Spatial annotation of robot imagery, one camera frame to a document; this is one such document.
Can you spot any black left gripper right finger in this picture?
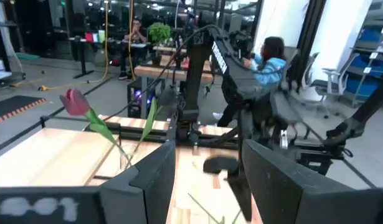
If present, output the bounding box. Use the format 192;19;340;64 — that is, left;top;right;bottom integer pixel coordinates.
242;139;348;224

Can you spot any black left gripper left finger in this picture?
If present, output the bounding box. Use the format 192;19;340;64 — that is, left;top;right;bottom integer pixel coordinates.
99;139;177;224

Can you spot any clear glass vase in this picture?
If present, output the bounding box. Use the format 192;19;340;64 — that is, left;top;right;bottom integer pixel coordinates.
118;144;139;170

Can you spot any red artificial tulip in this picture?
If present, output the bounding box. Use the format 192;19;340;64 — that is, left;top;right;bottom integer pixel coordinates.
59;88;131;166

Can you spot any wooden shelf with black legs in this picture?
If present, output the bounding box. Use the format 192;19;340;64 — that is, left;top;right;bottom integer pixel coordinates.
0;115;122;187

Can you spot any shelf rack with blue bins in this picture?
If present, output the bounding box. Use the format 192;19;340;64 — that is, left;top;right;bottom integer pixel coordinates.
342;18;383;108

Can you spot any computer with blue light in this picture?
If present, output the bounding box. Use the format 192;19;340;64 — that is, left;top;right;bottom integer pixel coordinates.
127;79;158;119

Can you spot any person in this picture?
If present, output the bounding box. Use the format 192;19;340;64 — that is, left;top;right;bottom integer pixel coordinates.
118;17;148;82
214;35;288;128

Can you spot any wooden workbench table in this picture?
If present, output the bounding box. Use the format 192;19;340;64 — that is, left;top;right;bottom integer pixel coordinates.
133;45;214;121

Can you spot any white office chair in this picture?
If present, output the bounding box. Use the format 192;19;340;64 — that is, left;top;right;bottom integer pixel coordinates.
312;52;360;119

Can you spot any green potted plant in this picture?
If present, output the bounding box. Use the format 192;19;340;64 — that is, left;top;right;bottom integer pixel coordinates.
147;21;173;67

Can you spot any black office desk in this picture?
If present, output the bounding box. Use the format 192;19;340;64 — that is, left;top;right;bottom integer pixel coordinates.
69;34;148;79

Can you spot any floor mat with hazard stripe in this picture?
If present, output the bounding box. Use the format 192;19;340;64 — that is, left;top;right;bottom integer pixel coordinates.
0;95;47;126

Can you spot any yellow hanging cable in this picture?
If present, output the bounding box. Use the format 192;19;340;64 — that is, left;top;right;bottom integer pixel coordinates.
38;0;110;91

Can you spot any orange hanging cable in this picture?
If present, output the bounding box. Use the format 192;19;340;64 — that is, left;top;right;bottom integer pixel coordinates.
127;0;136;81

